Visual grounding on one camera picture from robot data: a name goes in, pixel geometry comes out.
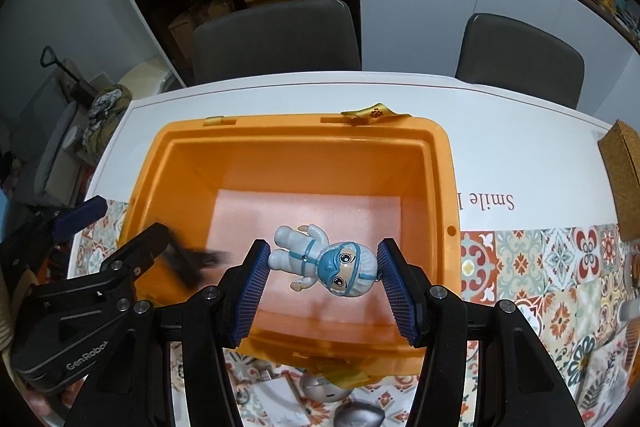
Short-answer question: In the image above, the patterned tile table mat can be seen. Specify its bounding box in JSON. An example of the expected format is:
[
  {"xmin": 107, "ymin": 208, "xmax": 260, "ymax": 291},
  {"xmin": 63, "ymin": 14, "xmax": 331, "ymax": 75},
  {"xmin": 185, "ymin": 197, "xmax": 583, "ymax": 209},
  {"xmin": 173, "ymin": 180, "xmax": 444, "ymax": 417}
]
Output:
[{"xmin": 75, "ymin": 198, "xmax": 640, "ymax": 427}]

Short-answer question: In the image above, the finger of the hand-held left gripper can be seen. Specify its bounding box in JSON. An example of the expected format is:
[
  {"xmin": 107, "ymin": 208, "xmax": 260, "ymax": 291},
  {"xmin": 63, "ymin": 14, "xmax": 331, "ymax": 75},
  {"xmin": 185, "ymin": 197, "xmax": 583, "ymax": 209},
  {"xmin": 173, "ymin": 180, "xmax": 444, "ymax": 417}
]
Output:
[
  {"xmin": 0, "ymin": 196, "xmax": 109, "ymax": 290},
  {"xmin": 97, "ymin": 222, "xmax": 173, "ymax": 303}
]

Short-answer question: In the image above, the black handled shovel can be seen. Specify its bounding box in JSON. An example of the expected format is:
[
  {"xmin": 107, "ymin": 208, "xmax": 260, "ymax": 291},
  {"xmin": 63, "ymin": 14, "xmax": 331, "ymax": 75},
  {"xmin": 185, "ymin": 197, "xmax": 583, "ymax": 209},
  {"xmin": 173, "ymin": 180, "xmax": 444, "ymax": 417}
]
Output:
[{"xmin": 40, "ymin": 46, "xmax": 97, "ymax": 98}]

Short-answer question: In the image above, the grey padded chair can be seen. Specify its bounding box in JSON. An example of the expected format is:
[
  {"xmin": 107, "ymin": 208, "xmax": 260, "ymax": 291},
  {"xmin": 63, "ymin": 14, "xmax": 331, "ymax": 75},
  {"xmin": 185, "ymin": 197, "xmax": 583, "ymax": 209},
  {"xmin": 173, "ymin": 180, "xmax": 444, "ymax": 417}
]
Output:
[
  {"xmin": 191, "ymin": 0, "xmax": 362, "ymax": 85},
  {"xmin": 454, "ymin": 13, "xmax": 586, "ymax": 108}
]

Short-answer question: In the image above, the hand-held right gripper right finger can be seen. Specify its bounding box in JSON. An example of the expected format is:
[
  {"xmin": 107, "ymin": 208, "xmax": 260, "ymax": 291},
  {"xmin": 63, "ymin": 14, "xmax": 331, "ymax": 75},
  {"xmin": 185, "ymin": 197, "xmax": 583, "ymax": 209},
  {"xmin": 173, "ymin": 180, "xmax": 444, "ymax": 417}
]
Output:
[{"xmin": 376, "ymin": 237, "xmax": 588, "ymax": 427}]

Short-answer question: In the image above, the silver round object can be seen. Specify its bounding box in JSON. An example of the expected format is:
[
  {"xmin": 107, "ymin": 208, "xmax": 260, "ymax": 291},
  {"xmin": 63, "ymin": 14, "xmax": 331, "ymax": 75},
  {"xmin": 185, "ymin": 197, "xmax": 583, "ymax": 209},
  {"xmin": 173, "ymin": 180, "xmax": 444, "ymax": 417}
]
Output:
[
  {"xmin": 300, "ymin": 372, "xmax": 352, "ymax": 402},
  {"xmin": 332, "ymin": 402, "xmax": 387, "ymax": 427}
]

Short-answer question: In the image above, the yellow fabric strap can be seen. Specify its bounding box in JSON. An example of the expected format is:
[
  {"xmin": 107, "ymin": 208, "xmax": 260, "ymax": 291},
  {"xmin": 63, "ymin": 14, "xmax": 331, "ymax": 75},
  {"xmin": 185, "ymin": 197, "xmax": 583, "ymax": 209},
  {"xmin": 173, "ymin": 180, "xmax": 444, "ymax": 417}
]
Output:
[{"xmin": 341, "ymin": 103, "xmax": 412, "ymax": 124}]

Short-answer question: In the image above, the grey cushion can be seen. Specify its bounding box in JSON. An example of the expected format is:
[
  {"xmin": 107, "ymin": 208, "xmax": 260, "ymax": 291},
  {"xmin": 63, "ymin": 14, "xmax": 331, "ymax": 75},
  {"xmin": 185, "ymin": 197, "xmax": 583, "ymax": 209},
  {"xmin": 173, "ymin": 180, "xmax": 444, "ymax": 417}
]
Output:
[{"xmin": 30, "ymin": 72, "xmax": 92, "ymax": 204}]

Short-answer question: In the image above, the cork board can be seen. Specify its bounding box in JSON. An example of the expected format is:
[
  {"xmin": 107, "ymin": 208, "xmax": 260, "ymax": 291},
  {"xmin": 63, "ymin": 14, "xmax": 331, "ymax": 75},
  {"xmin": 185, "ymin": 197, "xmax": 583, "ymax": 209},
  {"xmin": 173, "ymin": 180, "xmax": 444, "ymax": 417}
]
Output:
[{"xmin": 597, "ymin": 119, "xmax": 640, "ymax": 243}]

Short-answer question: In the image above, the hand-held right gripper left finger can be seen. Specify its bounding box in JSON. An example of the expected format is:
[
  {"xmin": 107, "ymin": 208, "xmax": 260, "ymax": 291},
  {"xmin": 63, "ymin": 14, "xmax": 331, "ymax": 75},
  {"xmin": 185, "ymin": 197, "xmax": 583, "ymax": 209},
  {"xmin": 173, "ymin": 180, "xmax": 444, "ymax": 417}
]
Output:
[{"xmin": 62, "ymin": 238, "xmax": 273, "ymax": 427}]

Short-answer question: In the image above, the orange plastic storage box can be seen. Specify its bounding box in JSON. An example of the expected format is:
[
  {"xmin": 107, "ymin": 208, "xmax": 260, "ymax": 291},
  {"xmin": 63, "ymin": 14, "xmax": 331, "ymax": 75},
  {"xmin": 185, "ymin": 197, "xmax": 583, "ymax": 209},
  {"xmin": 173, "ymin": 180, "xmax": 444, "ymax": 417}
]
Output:
[{"xmin": 120, "ymin": 114, "xmax": 460, "ymax": 375}]

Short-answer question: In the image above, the camouflage cloth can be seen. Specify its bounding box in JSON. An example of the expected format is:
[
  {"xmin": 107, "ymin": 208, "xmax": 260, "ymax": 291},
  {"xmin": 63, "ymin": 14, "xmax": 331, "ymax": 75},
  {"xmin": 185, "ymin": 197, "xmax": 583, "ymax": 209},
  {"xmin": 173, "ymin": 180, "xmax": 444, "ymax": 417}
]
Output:
[{"xmin": 81, "ymin": 84, "xmax": 134, "ymax": 158}]

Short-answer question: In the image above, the white and blue toy figurine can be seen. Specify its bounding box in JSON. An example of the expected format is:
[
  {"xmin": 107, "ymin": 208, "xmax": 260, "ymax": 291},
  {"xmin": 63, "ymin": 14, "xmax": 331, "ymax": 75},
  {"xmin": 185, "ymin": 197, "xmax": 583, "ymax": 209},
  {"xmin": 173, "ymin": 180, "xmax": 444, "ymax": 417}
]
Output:
[{"xmin": 267, "ymin": 223, "xmax": 379, "ymax": 299}]

